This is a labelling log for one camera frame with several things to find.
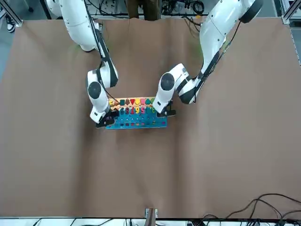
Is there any aluminium frame post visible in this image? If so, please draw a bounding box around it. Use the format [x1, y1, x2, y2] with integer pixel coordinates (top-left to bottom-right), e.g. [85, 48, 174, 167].
[144, 207, 158, 226]

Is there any blue ocean toy board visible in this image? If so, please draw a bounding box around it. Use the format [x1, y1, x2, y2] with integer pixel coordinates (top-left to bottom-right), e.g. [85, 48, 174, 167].
[104, 96, 169, 130]

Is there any black cable bundle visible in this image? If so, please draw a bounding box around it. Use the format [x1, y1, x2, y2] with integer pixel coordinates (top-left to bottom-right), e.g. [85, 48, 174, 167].
[162, 0, 205, 15]

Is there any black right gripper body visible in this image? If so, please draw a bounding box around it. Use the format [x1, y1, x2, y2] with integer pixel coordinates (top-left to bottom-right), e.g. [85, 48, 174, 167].
[95, 110, 119, 129]

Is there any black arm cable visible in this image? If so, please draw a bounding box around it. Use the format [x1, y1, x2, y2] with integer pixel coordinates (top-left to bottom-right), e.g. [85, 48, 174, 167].
[83, 0, 117, 106]
[194, 20, 242, 104]

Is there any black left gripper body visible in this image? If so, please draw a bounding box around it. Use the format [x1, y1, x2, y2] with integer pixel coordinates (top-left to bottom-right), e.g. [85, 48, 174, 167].
[156, 100, 176, 118]

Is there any black white striped sneaker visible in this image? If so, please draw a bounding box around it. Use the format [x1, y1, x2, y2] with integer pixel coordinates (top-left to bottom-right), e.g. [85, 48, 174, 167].
[5, 14, 16, 33]

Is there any black table cable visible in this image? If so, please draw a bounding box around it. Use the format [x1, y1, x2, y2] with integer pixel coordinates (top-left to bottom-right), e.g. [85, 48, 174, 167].
[203, 193, 301, 226]

